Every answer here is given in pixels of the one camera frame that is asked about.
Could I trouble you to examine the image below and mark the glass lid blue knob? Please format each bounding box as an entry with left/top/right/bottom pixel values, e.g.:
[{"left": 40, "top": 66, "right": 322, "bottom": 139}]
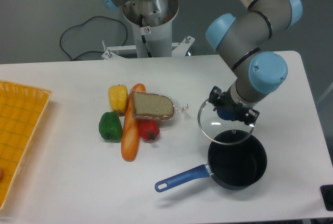
[{"left": 197, "top": 99, "right": 255, "bottom": 145}]

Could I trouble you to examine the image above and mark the green bell pepper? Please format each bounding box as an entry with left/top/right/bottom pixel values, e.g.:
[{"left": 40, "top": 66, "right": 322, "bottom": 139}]
[{"left": 98, "top": 111, "right": 123, "bottom": 143}]

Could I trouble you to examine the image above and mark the black device at table edge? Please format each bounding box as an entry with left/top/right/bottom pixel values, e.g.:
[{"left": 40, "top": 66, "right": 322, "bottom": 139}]
[{"left": 320, "top": 184, "right": 333, "bottom": 211}]

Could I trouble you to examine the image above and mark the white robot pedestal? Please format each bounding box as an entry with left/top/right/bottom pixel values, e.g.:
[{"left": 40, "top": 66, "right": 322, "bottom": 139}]
[{"left": 101, "top": 0, "right": 196, "bottom": 60}]

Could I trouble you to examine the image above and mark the black floor cable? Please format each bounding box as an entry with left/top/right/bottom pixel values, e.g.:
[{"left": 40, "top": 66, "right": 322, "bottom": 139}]
[{"left": 59, "top": 16, "right": 129, "bottom": 61}]

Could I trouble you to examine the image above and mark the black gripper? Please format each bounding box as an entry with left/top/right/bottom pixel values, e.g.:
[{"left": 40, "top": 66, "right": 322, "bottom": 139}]
[{"left": 209, "top": 86, "right": 260, "bottom": 126}]

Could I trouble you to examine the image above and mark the yellow bell pepper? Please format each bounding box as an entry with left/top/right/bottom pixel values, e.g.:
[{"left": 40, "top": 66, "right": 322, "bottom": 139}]
[{"left": 108, "top": 84, "right": 128, "bottom": 115}]

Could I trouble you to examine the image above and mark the orange baguette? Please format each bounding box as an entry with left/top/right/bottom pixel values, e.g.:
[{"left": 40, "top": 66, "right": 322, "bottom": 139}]
[{"left": 121, "top": 83, "right": 146, "bottom": 162}]

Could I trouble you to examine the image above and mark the bagged bread slice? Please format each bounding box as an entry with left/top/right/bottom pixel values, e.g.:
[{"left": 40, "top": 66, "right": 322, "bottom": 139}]
[{"left": 131, "top": 92, "right": 191, "bottom": 121}]

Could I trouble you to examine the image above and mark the red bell pepper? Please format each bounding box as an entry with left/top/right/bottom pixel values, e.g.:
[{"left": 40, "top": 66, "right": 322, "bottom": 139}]
[{"left": 139, "top": 120, "right": 160, "bottom": 143}]

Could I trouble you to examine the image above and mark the yellow plastic basket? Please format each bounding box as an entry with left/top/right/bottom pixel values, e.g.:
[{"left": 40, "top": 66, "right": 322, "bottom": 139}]
[{"left": 1, "top": 80, "right": 52, "bottom": 210}]

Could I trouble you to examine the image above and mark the black saucepan blue handle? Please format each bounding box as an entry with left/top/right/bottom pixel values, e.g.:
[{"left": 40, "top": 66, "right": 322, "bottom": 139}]
[{"left": 155, "top": 130, "right": 267, "bottom": 192}]

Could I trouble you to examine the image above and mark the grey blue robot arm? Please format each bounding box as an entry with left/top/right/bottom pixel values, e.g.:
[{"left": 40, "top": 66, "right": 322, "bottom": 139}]
[{"left": 102, "top": 0, "right": 303, "bottom": 125}]

